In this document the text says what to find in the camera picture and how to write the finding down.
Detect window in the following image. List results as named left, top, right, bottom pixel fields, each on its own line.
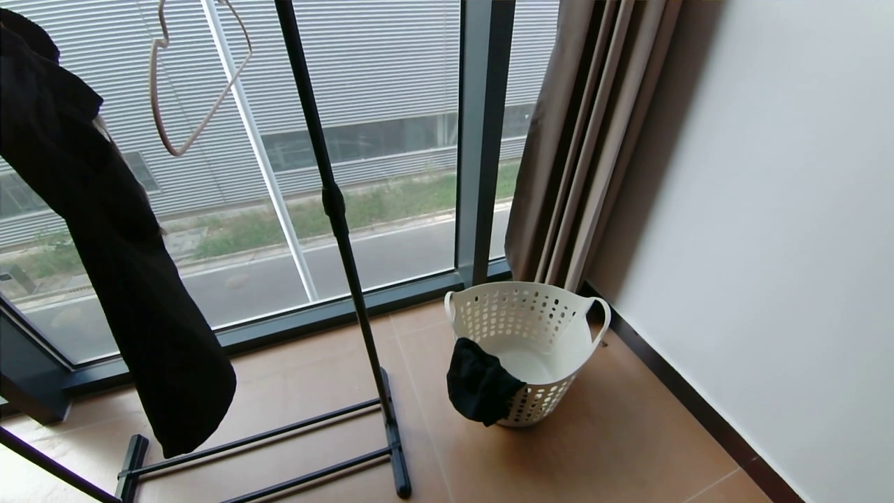
left=0, top=0, right=560, bottom=428

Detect beige curtain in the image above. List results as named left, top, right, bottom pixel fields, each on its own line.
left=504, top=0, right=683, bottom=295

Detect black shirt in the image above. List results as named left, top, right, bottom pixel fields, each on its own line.
left=446, top=337, right=527, bottom=428

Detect black trousers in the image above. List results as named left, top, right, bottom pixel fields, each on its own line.
left=0, top=7, right=237, bottom=459

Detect black clothes rack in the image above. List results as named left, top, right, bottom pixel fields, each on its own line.
left=0, top=0, right=413, bottom=503

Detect white laundry basket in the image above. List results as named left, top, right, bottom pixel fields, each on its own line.
left=444, top=280, right=613, bottom=429

